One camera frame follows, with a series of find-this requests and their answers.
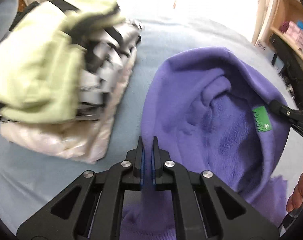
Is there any wooden bookshelf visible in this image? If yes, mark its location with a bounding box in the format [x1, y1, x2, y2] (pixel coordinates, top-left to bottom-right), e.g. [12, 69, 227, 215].
[252, 0, 303, 63]

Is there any person's right hand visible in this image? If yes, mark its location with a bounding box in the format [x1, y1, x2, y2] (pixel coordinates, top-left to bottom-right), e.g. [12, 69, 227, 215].
[286, 157, 303, 213]

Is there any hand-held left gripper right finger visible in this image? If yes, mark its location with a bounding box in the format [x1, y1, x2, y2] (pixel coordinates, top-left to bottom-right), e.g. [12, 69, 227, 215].
[151, 136, 279, 240]

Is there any stack of pink boxes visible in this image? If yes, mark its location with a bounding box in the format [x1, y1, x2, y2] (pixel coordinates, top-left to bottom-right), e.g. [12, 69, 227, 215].
[282, 21, 303, 47]

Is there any light green folded garment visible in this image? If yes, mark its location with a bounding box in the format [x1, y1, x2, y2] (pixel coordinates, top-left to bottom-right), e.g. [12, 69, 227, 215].
[0, 0, 127, 124]

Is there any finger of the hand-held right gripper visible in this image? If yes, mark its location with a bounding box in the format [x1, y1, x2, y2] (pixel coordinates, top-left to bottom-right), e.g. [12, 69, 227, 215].
[269, 99, 303, 122]

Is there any cream folded garment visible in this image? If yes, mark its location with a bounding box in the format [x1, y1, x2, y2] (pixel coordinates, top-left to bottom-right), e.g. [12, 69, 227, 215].
[0, 55, 138, 164]

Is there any grey-blue bed blanket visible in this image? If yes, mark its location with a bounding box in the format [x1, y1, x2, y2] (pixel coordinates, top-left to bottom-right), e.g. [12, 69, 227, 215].
[0, 0, 300, 230]

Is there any purple hoodie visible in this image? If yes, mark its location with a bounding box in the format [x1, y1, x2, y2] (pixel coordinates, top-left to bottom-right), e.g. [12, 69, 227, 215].
[120, 46, 291, 240]

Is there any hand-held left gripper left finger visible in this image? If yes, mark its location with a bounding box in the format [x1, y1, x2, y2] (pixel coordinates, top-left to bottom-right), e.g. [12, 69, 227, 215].
[16, 136, 145, 240]

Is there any black and white patterned garment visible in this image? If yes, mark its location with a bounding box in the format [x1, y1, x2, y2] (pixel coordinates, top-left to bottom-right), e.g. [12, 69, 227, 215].
[66, 17, 142, 121]

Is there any black bag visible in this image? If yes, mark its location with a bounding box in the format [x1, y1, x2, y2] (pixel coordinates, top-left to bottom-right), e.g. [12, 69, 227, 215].
[270, 34, 303, 107]

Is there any white cardboard box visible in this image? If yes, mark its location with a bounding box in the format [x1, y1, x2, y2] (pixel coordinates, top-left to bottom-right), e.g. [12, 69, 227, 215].
[254, 33, 271, 56]

